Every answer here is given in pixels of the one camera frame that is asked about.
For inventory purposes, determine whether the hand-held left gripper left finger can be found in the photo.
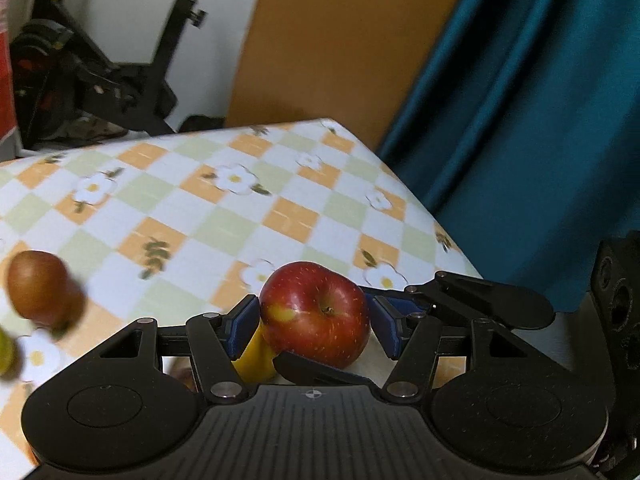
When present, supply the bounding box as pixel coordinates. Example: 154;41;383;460
60;295;261;404

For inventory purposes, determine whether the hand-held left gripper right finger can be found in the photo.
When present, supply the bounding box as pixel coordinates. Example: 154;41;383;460
374;296;571;404

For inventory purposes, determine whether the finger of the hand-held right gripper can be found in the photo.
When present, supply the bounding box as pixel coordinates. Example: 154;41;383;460
272;350;382;390
361;270;557;331

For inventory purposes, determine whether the red apple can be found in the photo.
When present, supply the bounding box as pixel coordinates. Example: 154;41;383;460
259;261;372;370

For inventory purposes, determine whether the brown round fruit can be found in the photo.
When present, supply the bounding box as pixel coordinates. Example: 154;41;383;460
7;250;87;332

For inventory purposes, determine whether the small green round fruit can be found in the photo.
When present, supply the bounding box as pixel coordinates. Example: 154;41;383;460
0;329;22;380

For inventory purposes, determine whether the yellow citrus fruit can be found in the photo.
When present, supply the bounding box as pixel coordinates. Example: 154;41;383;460
234;324;278;385

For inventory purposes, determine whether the checkered floral tablecloth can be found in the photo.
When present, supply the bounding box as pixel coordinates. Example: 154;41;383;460
0;117;483;480

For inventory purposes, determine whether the teal curtain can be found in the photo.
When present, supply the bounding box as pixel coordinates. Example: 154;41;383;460
375;0;640;313

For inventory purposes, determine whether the wooden door panel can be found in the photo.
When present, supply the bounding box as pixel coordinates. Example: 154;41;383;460
225;0;481;153

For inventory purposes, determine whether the black exercise bike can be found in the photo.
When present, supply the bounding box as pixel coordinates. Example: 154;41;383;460
10;0;266;148

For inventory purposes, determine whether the printed red backdrop cloth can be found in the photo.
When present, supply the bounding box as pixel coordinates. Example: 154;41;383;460
0;0;21;158

